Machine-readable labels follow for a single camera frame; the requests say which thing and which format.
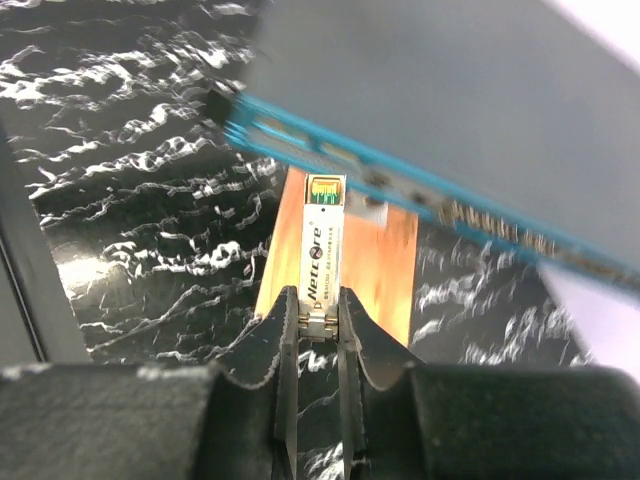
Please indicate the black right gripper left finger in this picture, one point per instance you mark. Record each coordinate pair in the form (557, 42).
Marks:
(254, 399)

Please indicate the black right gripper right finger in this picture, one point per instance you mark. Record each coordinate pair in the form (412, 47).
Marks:
(380, 430)

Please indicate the wooden board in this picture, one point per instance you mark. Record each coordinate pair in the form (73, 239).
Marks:
(378, 262)

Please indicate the dark grey network switch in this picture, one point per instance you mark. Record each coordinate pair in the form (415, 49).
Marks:
(505, 121)

